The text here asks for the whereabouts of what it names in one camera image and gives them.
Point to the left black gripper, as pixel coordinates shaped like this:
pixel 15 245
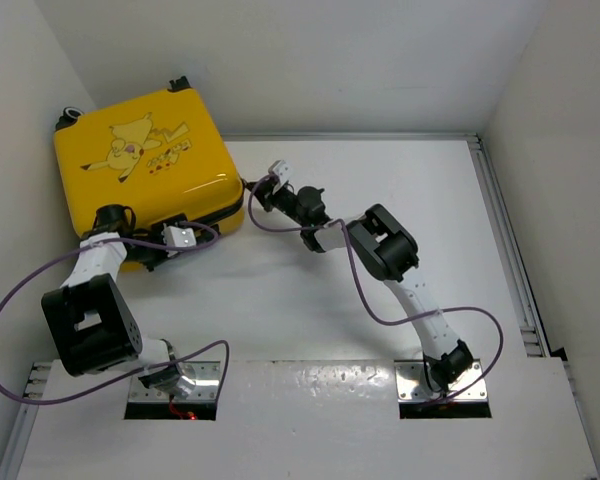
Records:
pixel 162 255

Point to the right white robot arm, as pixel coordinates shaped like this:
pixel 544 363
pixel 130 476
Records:
pixel 388 252

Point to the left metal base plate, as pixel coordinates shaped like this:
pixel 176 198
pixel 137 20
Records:
pixel 192 382

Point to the yellow suitcase with dark lining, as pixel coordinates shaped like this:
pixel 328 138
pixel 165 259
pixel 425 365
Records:
pixel 148 162

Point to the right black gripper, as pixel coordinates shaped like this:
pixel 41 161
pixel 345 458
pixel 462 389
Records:
pixel 264 186

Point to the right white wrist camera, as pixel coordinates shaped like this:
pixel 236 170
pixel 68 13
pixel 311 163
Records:
pixel 281 172

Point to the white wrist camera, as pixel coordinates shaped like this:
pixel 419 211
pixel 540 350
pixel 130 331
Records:
pixel 178 239
pixel 281 172

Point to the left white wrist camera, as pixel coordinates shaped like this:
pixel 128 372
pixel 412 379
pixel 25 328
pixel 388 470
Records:
pixel 178 239

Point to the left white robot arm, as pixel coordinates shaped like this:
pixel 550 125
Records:
pixel 92 326

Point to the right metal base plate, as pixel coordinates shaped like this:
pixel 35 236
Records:
pixel 412 388

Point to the metal base plate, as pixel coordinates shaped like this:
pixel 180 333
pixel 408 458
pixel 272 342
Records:
pixel 192 382
pixel 412 388

